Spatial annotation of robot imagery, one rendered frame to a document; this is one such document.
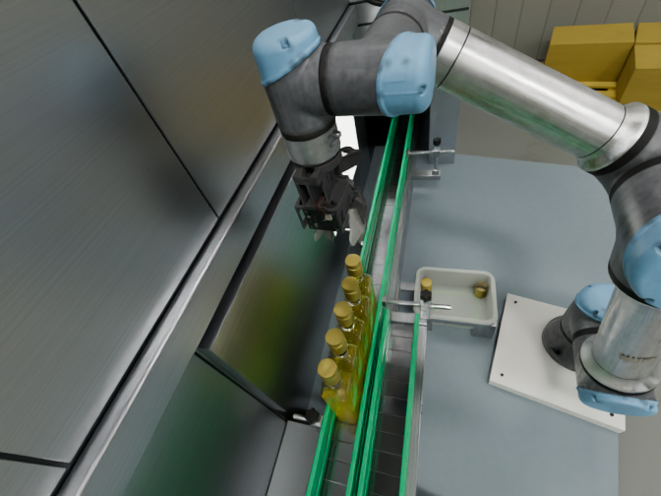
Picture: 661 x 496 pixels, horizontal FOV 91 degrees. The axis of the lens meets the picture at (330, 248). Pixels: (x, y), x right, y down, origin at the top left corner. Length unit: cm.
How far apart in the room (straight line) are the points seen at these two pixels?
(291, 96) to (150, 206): 20
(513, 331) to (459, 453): 35
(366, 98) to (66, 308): 35
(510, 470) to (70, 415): 86
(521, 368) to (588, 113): 68
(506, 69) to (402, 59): 17
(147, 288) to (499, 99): 49
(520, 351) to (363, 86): 85
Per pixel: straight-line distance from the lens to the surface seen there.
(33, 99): 37
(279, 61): 39
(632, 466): 191
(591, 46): 356
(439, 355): 103
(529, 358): 104
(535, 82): 51
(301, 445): 87
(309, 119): 41
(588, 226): 141
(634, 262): 49
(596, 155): 56
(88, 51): 41
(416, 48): 36
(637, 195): 53
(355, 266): 68
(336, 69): 37
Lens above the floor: 171
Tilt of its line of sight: 49 degrees down
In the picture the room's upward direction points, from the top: 18 degrees counter-clockwise
